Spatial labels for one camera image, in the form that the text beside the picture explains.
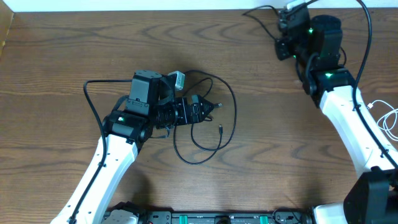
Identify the black USB cable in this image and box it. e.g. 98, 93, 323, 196
241, 4, 280, 42
172, 69, 238, 166

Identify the white USB cable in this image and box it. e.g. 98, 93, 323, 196
364, 99, 398, 142

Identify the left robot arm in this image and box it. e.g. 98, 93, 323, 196
53, 70, 217, 223

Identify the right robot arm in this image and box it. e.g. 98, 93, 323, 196
275, 8, 397, 223

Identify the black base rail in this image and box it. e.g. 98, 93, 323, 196
102, 202, 315, 224

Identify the right camera black cable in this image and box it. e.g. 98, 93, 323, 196
289, 0, 398, 169

